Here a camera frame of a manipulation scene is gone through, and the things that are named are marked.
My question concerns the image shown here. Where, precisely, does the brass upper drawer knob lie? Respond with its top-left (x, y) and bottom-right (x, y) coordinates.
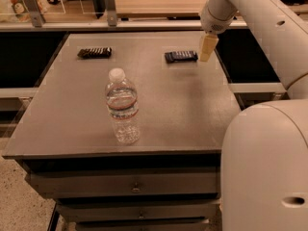
top-left (131, 182), bottom-right (141, 193)

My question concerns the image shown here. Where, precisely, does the grey drawer cabinet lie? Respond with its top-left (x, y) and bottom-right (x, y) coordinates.
top-left (4, 31), bottom-right (239, 231)

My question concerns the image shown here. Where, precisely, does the clear plastic water bottle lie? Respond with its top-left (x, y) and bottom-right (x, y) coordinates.
top-left (105, 68), bottom-right (141, 144)

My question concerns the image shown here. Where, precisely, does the grey metal bracket middle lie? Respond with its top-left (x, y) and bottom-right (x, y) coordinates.
top-left (104, 0), bottom-right (117, 27)

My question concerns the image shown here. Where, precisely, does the grey metal bracket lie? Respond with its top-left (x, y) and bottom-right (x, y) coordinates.
top-left (24, 0), bottom-right (45, 27)
top-left (104, 0), bottom-right (117, 27)

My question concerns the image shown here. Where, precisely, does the dark blue rxbar wrapper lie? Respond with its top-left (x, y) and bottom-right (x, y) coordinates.
top-left (165, 51), bottom-right (198, 64)

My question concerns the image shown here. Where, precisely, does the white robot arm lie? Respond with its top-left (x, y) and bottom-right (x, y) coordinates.
top-left (200, 0), bottom-right (308, 231)

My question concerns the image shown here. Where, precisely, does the grey metal bracket left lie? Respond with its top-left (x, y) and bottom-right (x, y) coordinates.
top-left (24, 0), bottom-right (45, 27)

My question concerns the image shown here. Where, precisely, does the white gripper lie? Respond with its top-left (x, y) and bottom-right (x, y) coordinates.
top-left (199, 0), bottom-right (238, 62)

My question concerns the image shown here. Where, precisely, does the brown chocolate rxbar wrapper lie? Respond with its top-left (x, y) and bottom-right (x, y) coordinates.
top-left (77, 47), bottom-right (112, 59)

